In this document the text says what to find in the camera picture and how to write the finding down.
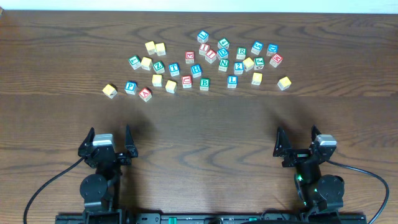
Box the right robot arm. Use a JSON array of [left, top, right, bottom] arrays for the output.
[[273, 126, 345, 223]]

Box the red I block lower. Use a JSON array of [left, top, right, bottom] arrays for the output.
[[205, 49, 217, 64]]

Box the green R block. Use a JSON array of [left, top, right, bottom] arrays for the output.
[[236, 47, 247, 60]]

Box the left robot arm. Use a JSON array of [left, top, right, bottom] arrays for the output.
[[78, 126, 138, 224]]

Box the yellow block top left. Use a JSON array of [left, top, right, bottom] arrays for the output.
[[145, 41, 157, 55]]

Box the yellow block below Z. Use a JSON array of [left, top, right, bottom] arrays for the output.
[[152, 74, 163, 87]]

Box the yellow block beside L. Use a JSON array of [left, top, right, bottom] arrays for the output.
[[141, 57, 153, 70]]

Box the yellow block centre right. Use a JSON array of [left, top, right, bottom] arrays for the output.
[[243, 57, 254, 72]]

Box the blue H block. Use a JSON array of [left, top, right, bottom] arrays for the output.
[[190, 64, 202, 78]]

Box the red i block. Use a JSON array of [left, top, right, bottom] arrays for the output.
[[205, 49, 217, 64], [198, 43, 210, 56]]

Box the blue L block lower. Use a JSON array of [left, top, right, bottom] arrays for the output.
[[227, 75, 238, 88]]

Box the green N block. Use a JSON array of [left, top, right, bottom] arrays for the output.
[[218, 58, 229, 72]]

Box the blue 5 block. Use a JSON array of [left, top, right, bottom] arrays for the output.
[[251, 41, 264, 55]]

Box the yellow O block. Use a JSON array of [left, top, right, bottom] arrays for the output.
[[251, 72, 262, 85], [165, 80, 177, 94]]

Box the blue 2 block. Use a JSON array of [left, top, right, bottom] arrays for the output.
[[234, 62, 244, 75]]

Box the green 4 block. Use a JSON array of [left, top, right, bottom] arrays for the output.
[[217, 38, 230, 49]]

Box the green B block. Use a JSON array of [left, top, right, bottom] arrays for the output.
[[200, 78, 210, 91]]

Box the blue P block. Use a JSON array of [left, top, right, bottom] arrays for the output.
[[124, 82, 137, 95]]

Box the red U block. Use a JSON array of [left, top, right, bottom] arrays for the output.
[[182, 75, 192, 88]]

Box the blue D block centre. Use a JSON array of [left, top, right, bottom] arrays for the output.
[[217, 48, 229, 60]]

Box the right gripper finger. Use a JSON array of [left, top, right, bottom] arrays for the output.
[[273, 127, 292, 157], [311, 125, 321, 146]]

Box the red M block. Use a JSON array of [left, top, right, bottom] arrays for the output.
[[269, 54, 284, 68]]

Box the yellow block far right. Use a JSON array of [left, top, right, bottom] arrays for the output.
[[277, 77, 292, 91]]

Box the green J block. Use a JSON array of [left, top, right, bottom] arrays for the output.
[[254, 57, 265, 70]]

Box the yellow block far left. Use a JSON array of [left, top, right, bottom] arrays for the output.
[[102, 84, 118, 99]]

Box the red I block upper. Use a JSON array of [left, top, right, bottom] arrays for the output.
[[198, 43, 210, 56]]

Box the red A block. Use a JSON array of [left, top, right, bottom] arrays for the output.
[[139, 87, 152, 102]]

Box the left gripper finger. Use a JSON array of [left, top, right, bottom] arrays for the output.
[[78, 127, 95, 157], [124, 124, 138, 157]]

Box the blue T block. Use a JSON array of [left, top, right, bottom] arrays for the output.
[[169, 63, 180, 77]]

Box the green Z block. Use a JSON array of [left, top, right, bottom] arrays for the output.
[[153, 61, 165, 74]]

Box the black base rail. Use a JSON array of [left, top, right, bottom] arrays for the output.
[[55, 212, 366, 224]]

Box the blue D block right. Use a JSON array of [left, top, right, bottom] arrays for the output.
[[266, 44, 279, 57]]

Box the red E block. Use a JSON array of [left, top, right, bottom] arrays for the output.
[[185, 51, 195, 64]]

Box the blue d block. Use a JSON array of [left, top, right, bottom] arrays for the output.
[[266, 44, 279, 57], [217, 48, 229, 60]]

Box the green L block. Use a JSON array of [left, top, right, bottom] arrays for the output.
[[128, 55, 141, 70]]

